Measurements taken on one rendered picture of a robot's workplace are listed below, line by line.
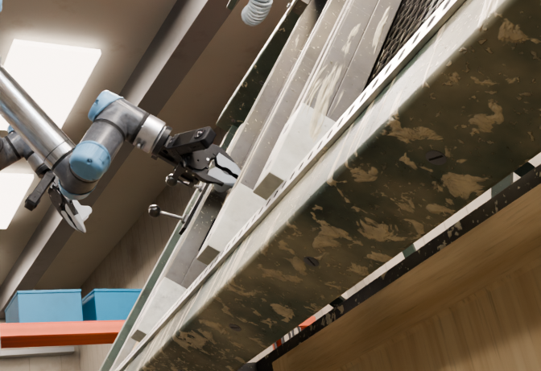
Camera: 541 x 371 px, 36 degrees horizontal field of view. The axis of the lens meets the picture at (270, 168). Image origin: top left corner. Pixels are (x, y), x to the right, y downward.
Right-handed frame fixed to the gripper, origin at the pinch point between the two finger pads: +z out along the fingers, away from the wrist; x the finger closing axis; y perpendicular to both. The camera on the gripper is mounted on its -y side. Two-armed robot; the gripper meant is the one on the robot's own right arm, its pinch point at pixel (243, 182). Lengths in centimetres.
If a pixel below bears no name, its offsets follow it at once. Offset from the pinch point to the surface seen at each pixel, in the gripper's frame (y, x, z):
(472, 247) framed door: -73, 39, 19
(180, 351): -28, 50, 0
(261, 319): -52, 50, 4
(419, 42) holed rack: -100, 43, -3
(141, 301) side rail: 84, 1, -2
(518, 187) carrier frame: -81, 34, 19
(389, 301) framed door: -53, 39, 19
